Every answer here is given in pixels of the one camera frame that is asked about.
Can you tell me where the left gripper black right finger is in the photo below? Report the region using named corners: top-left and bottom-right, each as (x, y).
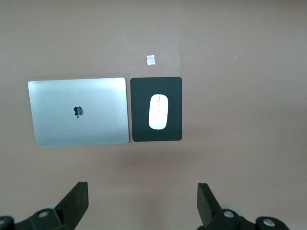
top-left (195, 183), bottom-right (292, 230)

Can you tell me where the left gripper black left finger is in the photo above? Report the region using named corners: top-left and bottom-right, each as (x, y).
top-left (14, 181), bottom-right (90, 230)

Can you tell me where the white computer mouse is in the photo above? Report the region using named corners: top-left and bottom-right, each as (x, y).
top-left (148, 93), bottom-right (169, 131)

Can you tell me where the black mouse pad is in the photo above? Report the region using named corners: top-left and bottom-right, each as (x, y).
top-left (130, 76), bottom-right (183, 142)

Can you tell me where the silver closed laptop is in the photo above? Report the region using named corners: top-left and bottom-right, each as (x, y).
top-left (27, 77), bottom-right (130, 148)

